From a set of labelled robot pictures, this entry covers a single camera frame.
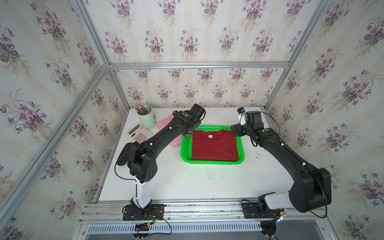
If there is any aluminium frame rail front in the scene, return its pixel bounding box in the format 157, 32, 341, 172
78, 200, 329, 224

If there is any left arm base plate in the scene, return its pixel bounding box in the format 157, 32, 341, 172
122, 204, 166, 221

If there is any mint green pen cup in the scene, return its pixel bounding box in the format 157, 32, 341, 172
137, 110, 157, 130

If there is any pink folded t-shirt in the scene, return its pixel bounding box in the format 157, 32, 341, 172
155, 113, 184, 149

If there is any dark red t-shirt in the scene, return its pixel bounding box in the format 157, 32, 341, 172
192, 130, 236, 162

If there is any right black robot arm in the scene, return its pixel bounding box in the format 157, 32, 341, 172
231, 108, 332, 213

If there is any coloured pencils bunch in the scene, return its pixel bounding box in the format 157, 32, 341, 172
135, 104, 153, 116

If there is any yellow t-shirt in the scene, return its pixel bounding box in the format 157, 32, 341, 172
235, 137, 239, 162

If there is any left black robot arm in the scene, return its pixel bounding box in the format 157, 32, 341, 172
116, 104, 206, 211

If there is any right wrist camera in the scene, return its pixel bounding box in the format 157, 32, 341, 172
237, 107, 247, 126

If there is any green plastic basket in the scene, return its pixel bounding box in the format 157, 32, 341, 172
181, 126, 245, 165

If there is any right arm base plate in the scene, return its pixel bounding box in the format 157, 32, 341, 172
240, 200, 284, 219

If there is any pink calculator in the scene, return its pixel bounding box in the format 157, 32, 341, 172
127, 123, 153, 144

